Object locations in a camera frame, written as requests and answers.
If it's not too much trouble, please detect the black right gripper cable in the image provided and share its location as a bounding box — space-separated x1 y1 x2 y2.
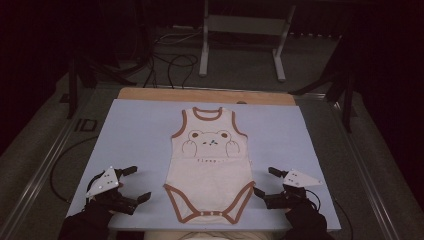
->
304 188 354 240

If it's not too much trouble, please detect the person's left hand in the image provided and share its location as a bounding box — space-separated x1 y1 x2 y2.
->
99 203 118 217

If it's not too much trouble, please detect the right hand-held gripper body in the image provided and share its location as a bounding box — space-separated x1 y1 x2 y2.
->
263 168 323 211

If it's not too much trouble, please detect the cream baby bodysuit brown trim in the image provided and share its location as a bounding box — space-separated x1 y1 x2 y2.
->
162 106 257 225

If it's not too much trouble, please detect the white cable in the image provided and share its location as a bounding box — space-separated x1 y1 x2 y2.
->
153 27 203 45

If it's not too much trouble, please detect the black cable on floor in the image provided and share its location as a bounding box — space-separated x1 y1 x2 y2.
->
49 134 100 204

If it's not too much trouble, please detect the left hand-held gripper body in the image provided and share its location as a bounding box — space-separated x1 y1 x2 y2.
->
84 165 139 216

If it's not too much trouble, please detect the aluminium frame rail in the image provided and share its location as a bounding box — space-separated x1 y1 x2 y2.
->
328 98 424 240
0 99 98 240

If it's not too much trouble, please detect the thin black cable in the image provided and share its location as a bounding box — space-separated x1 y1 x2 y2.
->
143 53 158 88

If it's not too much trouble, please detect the looped black cable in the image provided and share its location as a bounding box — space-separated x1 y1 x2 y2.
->
166 53 200 90

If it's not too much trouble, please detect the black tripod stand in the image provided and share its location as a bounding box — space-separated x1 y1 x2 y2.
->
66 54 138 120
289 33 355 134

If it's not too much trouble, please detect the white metal stand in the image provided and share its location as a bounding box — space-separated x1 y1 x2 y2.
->
198 0 297 83

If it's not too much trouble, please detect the light blue mat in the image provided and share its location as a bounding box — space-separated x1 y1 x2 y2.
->
65 98 342 232

